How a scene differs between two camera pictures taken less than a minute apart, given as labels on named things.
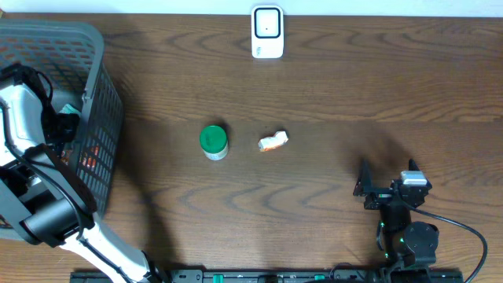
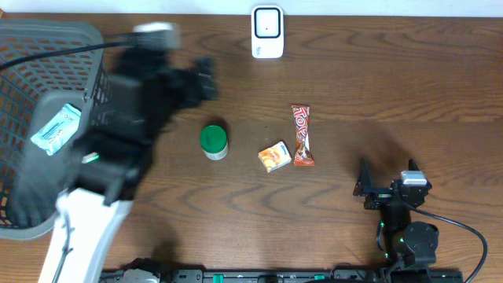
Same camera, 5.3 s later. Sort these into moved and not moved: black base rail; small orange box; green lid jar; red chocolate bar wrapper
Moved: small orange box; red chocolate bar wrapper
Not moved: black base rail; green lid jar
